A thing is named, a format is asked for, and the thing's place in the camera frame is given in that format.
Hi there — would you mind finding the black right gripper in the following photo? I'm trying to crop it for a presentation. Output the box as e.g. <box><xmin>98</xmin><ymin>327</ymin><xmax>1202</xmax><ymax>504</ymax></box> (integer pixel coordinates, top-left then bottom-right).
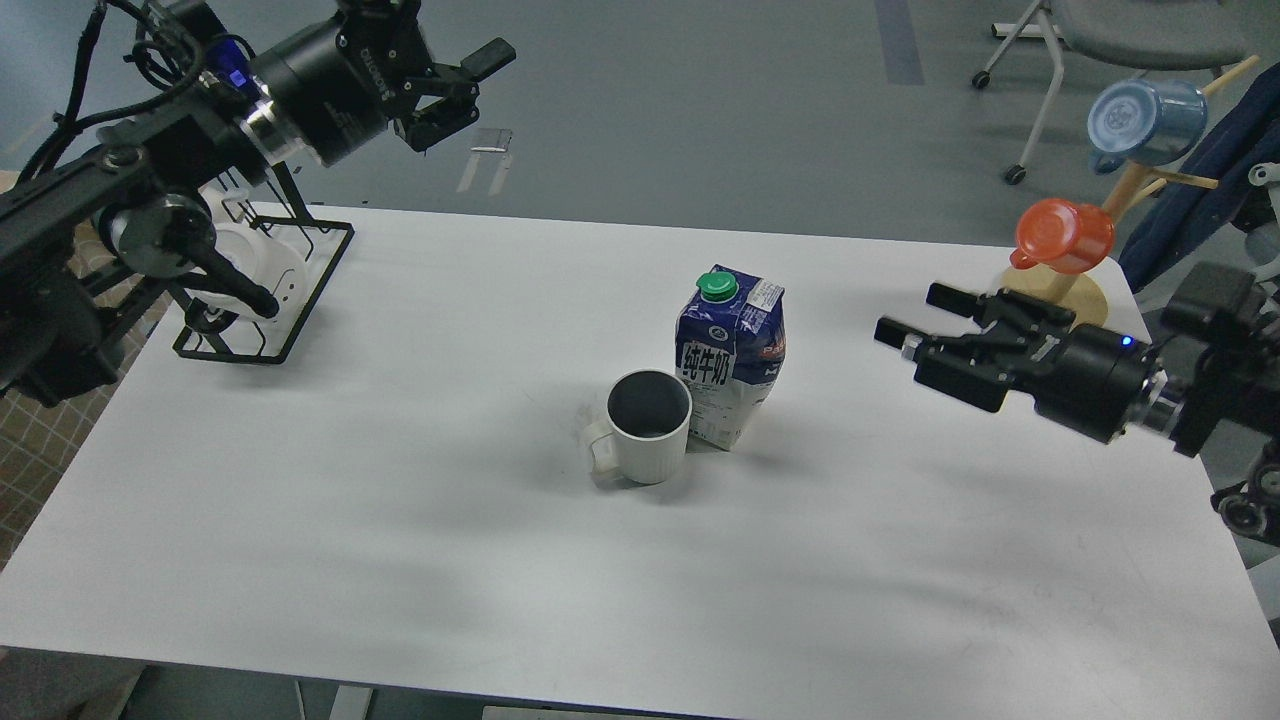
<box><xmin>874</xmin><ymin>282</ymin><xmax>1161</xmax><ymax>443</ymax></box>

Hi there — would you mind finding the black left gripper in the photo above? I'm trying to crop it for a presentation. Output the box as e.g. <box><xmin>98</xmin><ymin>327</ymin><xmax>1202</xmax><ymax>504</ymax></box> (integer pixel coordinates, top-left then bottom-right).
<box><xmin>241</xmin><ymin>1</ymin><xmax>517</xmax><ymax>167</ymax></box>

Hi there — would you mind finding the blue milk carton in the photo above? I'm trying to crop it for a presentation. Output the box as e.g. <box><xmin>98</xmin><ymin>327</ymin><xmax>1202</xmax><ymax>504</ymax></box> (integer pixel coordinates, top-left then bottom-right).
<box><xmin>675</xmin><ymin>264</ymin><xmax>787</xmax><ymax>451</ymax></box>

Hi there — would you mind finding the white ribbed mug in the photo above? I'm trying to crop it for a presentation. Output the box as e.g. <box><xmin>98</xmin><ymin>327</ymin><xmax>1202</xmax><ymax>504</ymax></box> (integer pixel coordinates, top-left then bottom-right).
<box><xmin>582</xmin><ymin>369</ymin><xmax>692</xmax><ymax>486</ymax></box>

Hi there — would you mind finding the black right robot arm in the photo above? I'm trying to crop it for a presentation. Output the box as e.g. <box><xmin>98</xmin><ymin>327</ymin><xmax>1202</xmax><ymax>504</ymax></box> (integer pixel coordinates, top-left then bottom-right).
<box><xmin>874</xmin><ymin>263</ymin><xmax>1279</xmax><ymax>546</ymax></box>

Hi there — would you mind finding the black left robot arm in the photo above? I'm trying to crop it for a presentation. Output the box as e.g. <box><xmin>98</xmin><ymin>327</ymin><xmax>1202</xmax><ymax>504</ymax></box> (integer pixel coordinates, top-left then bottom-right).
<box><xmin>1</xmin><ymin>1</ymin><xmax>516</xmax><ymax>407</ymax></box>

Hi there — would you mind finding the red plastic cup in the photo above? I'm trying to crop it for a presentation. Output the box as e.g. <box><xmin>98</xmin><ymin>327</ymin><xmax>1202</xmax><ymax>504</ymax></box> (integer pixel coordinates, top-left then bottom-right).
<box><xmin>1010</xmin><ymin>199</ymin><xmax>1115</xmax><ymax>275</ymax></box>

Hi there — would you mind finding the blue plastic cup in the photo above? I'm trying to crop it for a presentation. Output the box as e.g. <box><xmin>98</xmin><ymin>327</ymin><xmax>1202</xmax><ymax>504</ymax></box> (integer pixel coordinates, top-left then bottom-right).
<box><xmin>1085</xmin><ymin>78</ymin><xmax>1210</xmax><ymax>176</ymax></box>

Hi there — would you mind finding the wooden mug tree stand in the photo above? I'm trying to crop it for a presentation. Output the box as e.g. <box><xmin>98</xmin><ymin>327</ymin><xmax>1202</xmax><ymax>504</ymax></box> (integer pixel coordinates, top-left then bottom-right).
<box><xmin>995</xmin><ymin>56</ymin><xmax>1260</xmax><ymax>325</ymax></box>

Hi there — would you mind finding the grey office chair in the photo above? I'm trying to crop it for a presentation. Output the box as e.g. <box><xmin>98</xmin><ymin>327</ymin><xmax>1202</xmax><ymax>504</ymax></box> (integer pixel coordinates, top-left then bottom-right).
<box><xmin>970</xmin><ymin>1</ymin><xmax>1251</xmax><ymax>186</ymax></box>

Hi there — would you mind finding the beige checkered cloth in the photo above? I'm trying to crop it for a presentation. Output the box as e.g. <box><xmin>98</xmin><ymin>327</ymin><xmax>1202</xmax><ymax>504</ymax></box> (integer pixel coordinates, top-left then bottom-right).
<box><xmin>1</xmin><ymin>220</ymin><xmax>172</xmax><ymax>570</ymax></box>

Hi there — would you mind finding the black wire cup rack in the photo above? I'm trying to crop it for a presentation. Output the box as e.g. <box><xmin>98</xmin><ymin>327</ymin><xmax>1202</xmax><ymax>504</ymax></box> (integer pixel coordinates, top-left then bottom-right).
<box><xmin>172</xmin><ymin>163</ymin><xmax>355</xmax><ymax>365</ymax></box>

